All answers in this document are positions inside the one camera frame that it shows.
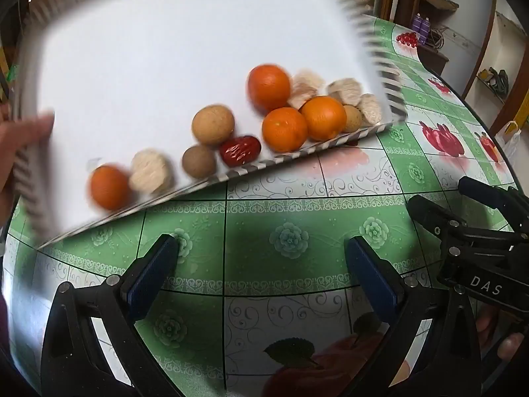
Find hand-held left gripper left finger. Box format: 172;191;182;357
40;234;195;397

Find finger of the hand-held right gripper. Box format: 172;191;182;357
458;176;529;232
407;194;468;249

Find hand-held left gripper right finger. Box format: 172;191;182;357
344;236;482;397

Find orange mandarin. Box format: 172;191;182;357
247;64;292;113
262;107;309;153
89;164;134;211
300;96;348;142

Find pale beige ridged piece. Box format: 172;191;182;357
327;78;363;106
357;93;383;126
287;69;324;110
128;149;174;195

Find brown longan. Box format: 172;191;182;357
342;105;363;133
181;145;217;178
191;105;236;146

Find red jujube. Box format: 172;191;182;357
219;135;263;168

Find white tray with striped rim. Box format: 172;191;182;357
10;0;410;249

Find person's right hand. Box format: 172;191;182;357
475;310;527;364

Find pale plastic bag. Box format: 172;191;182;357
494;120;522;158

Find green fruit-print tablecloth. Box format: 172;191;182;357
0;14;517;397

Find purple bottles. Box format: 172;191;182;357
411;14;432;44

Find brown cardboard shelf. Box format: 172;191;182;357
422;0;460;13

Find tools on wall shelf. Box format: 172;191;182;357
477;66;510;94

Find coiled dark cables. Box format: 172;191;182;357
427;27;450;50

